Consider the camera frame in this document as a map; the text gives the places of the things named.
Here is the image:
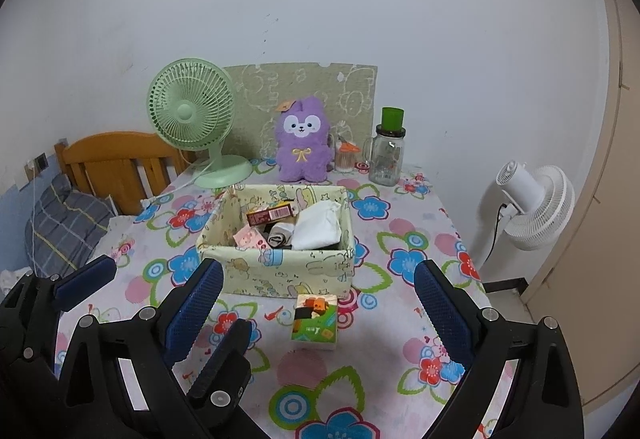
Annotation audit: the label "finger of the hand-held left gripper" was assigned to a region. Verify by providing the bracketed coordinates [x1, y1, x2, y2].
[0, 254, 118, 356]
[187, 318, 261, 439]

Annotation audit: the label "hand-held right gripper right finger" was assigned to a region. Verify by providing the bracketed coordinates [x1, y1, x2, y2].
[413, 259, 585, 439]

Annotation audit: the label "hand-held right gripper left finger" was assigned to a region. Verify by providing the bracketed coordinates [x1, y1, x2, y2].
[56, 259, 226, 439]

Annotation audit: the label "pink packet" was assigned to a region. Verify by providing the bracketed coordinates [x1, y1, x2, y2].
[234, 225, 266, 250]

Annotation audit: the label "green orange tissue pack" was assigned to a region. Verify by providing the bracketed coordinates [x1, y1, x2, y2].
[289, 294, 340, 353]

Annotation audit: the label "yellow printed fabric storage box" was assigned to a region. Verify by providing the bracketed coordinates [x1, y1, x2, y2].
[196, 184, 357, 300]

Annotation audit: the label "striped socks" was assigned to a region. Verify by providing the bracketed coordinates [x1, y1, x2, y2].
[265, 219, 297, 250]

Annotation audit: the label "red packet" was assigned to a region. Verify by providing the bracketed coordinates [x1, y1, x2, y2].
[246, 202, 294, 226]

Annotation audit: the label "white cloth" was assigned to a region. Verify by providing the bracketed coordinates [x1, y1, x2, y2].
[291, 202, 344, 251]

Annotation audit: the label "grey plaid pillow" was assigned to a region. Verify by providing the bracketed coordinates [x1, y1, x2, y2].
[25, 174, 117, 278]

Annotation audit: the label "crumpled white bedding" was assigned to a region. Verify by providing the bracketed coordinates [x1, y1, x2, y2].
[0, 268, 30, 292]

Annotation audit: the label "wooden bed headboard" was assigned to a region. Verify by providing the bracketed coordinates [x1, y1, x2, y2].
[54, 132, 197, 216]

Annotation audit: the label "white floor fan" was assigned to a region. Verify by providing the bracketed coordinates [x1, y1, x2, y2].
[482, 160, 576, 293]

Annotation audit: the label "glass jar with green lid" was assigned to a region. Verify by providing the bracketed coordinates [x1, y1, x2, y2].
[369, 107, 407, 186]

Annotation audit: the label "clear cotton swab container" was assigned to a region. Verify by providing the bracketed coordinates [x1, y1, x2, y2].
[334, 134, 362, 173]

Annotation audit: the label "green desk fan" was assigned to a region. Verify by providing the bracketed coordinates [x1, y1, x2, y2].
[146, 59, 254, 190]

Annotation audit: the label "purple plush toy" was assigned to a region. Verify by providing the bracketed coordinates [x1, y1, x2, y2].
[272, 99, 335, 184]

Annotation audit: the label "beige door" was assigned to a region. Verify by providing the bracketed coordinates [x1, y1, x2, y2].
[520, 0, 640, 420]

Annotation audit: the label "green printed felt board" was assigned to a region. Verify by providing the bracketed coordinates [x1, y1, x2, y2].
[220, 63, 378, 161]

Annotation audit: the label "black fan cable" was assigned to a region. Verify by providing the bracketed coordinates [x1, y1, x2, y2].
[491, 203, 509, 266]

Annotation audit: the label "white fan power cable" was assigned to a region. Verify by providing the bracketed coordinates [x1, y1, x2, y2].
[141, 158, 212, 209]

